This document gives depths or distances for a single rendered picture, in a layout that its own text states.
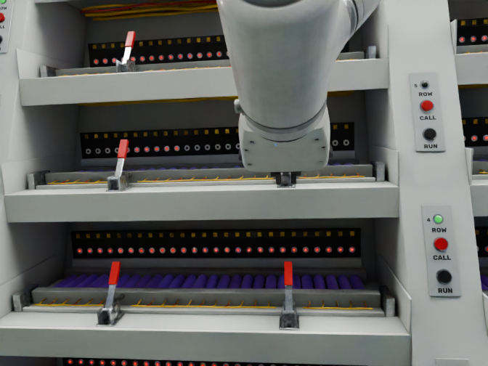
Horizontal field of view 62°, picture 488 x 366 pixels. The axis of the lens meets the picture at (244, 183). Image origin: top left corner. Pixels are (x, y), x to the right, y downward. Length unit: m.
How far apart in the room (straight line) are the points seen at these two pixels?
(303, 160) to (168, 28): 0.59
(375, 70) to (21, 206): 0.59
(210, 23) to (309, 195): 0.51
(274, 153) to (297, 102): 0.12
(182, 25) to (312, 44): 0.70
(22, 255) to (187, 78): 0.41
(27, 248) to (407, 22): 0.73
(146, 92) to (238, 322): 0.39
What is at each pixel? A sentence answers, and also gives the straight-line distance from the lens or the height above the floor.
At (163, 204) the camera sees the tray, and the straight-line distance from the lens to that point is 0.63.
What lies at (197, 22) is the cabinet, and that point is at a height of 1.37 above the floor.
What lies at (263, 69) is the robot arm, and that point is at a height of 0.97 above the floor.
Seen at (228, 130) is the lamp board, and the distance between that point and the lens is 0.79.
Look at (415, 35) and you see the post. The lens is 0.71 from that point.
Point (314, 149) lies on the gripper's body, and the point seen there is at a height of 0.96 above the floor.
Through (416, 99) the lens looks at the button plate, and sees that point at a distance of 0.66.
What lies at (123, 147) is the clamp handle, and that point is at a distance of 0.70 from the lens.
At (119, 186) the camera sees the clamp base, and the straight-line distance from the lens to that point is 0.66.
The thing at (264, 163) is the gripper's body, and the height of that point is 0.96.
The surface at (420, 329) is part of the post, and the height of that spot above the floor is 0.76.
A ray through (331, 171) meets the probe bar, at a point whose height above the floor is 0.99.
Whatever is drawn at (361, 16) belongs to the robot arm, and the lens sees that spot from 0.36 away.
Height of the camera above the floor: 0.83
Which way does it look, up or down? 12 degrees up
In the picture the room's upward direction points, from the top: straight up
